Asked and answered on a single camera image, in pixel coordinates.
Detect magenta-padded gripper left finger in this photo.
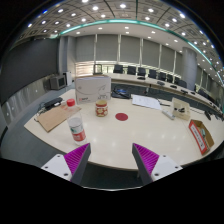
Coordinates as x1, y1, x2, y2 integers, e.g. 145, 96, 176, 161
40, 142, 92, 186

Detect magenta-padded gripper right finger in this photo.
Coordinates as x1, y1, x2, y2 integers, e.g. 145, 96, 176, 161
131, 143, 184, 186

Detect clear red-capped water bottle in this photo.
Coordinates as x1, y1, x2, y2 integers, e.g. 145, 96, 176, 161
65, 98, 89, 146

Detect brown paper envelope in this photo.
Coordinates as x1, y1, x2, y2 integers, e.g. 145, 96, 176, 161
35, 103, 82, 133

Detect flat round red coaster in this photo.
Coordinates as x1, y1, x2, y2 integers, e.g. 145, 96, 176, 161
114, 112, 129, 122

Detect white power strip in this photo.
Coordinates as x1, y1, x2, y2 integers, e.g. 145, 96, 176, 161
161, 109, 176, 121

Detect red and cream mug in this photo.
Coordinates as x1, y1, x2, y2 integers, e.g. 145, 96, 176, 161
95, 99, 109, 118

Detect open red-sided cardboard box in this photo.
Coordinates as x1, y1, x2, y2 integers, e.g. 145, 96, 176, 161
187, 119, 216, 156

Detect white paper sheet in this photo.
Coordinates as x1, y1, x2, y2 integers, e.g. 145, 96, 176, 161
131, 94, 163, 111

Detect small beige cardboard box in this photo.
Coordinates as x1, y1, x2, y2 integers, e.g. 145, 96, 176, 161
169, 97, 192, 122

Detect black power adapter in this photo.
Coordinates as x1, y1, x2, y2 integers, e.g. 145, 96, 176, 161
43, 96, 64, 110

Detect black desk device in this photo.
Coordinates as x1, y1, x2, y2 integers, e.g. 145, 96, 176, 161
110, 86, 132, 100

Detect white paper carton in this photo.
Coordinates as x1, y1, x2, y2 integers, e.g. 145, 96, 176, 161
74, 74, 113, 105

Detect small black table device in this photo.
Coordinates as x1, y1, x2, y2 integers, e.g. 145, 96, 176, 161
204, 110, 213, 122

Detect grey boxy monitor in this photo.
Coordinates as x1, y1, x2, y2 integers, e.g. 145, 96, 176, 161
49, 74, 68, 91

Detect grey round pillar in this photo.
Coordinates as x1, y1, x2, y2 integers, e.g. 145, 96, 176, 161
180, 47, 198, 91

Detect ceiling lights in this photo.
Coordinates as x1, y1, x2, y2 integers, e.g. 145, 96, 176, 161
26, 0, 224, 78

